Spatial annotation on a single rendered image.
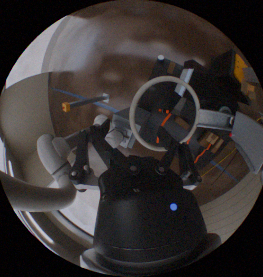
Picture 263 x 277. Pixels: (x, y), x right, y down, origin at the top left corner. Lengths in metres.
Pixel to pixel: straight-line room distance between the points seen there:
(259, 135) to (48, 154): 1.06
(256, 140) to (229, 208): 5.18
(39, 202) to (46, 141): 0.33
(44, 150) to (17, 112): 5.92
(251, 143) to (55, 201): 0.85
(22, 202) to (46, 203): 0.06
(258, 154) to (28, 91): 6.78
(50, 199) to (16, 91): 6.06
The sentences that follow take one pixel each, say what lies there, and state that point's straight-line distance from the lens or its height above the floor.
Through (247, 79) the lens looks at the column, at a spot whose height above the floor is 0.86.
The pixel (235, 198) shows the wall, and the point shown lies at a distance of 5.66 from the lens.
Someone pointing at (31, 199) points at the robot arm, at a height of 1.73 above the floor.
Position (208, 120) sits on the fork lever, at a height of 1.06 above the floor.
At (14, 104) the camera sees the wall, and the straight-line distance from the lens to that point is 6.25.
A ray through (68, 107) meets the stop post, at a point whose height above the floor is 1.04.
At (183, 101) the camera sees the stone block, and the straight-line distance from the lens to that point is 0.91.
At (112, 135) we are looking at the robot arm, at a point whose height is 1.07.
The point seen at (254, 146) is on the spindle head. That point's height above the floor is 1.39.
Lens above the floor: 1.66
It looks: 53 degrees down
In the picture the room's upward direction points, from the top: 144 degrees counter-clockwise
